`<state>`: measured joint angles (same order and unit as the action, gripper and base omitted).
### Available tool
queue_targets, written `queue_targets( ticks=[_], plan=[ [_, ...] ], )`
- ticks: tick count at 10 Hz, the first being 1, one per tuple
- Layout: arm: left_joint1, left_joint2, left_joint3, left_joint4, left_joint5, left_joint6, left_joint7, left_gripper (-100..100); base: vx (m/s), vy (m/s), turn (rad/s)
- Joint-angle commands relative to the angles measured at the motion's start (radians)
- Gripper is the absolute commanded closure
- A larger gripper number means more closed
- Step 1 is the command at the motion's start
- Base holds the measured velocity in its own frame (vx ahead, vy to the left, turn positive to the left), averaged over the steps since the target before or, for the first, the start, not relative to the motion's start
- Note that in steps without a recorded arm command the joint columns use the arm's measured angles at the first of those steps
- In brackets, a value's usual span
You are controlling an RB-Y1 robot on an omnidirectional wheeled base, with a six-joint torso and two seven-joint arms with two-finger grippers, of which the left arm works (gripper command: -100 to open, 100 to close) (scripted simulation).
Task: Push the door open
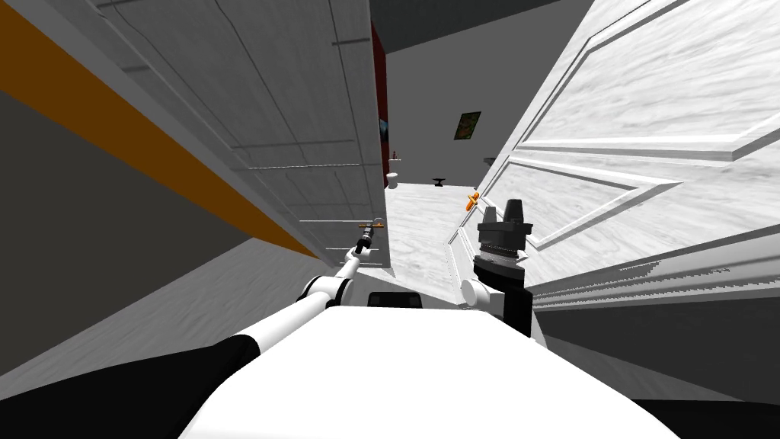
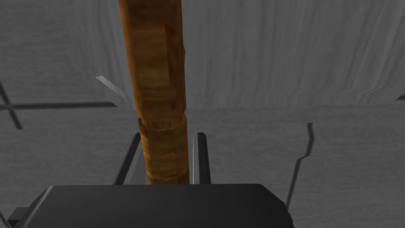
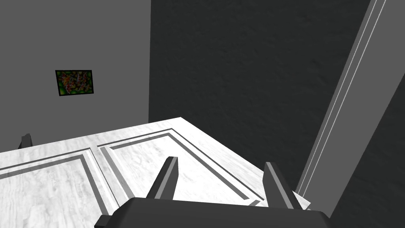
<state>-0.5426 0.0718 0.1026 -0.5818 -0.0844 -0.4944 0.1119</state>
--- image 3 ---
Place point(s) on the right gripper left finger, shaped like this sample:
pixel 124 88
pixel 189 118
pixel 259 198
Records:
pixel 166 183

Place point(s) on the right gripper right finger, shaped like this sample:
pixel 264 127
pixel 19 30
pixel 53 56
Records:
pixel 276 190

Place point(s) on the white marbled panel door leaf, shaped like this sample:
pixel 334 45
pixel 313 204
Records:
pixel 47 190

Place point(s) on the colourful black-framed wall picture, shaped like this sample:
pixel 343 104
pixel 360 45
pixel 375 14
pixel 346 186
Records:
pixel 74 82

